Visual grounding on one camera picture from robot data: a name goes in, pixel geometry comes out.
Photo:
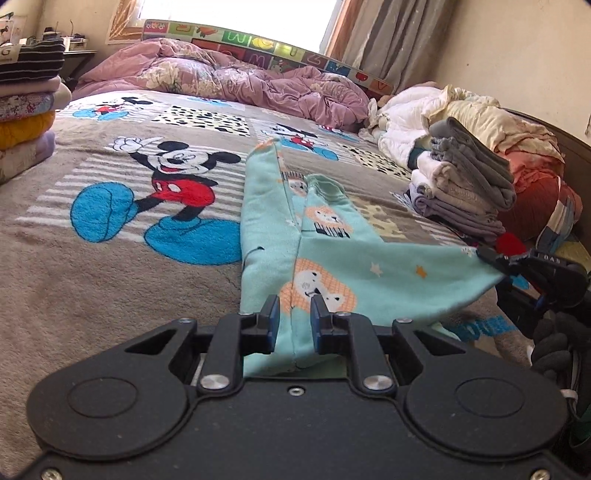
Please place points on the Mickey Mouse plush blanket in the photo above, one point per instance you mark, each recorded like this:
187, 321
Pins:
133, 221

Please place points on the yellow folded garment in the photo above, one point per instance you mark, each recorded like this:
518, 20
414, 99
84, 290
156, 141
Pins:
15, 132

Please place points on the lilac floral folded cloth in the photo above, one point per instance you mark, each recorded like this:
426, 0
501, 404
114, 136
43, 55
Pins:
50, 86

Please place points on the red orange clothes pile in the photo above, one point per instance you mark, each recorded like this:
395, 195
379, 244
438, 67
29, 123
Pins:
541, 190

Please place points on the black gloved right hand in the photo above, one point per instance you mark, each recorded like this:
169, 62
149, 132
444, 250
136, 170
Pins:
562, 355

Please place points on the red plush item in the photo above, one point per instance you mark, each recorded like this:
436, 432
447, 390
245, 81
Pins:
510, 245

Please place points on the dark wooden desk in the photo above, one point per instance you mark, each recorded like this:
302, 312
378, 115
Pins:
75, 63

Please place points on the floral print folded garment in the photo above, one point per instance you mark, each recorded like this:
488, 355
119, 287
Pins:
21, 106

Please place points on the colourful alphabet foam mat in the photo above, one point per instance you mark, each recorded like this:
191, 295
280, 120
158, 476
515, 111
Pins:
265, 53

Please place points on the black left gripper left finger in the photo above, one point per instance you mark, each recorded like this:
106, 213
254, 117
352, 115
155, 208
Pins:
223, 348

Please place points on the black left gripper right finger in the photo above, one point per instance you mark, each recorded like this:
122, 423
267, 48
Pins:
353, 337

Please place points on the pink purple floral quilt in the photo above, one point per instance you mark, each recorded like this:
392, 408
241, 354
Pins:
173, 66

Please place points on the teal lion print garment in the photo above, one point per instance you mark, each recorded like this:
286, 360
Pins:
303, 238

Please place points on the black white striped garment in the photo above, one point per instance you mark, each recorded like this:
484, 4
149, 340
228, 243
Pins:
29, 63

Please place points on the grey striped curtain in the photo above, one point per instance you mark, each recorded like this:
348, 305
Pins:
398, 41

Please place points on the grey purple folded blankets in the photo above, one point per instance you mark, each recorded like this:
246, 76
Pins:
461, 182

